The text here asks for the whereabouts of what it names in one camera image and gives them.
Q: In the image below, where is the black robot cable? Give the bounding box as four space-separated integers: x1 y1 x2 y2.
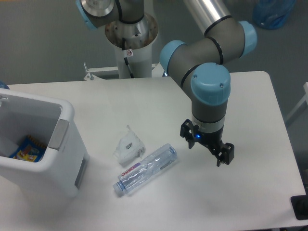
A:
121 37 135 79

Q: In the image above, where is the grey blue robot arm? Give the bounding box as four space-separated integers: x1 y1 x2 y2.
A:
76 0 257 165

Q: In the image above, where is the white trash can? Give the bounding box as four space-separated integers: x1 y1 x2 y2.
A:
0 89 89 197

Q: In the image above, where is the blue yellow snack wrapper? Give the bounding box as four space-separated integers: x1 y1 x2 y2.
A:
9 135 47 163

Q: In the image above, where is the black clamp on table edge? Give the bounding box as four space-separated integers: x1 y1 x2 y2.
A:
291 195 308 220

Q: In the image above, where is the blue plastic bag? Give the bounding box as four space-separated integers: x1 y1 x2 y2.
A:
252 0 296 30

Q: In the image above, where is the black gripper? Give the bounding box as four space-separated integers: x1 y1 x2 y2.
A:
180 119 234 167

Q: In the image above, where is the blue object at left edge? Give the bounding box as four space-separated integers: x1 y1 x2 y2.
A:
0 81 10 90

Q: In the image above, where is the clear plastic water bottle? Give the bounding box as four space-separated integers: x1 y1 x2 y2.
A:
113 143 178 197

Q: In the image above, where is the white frame at right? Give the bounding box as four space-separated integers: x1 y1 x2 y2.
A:
285 82 308 128

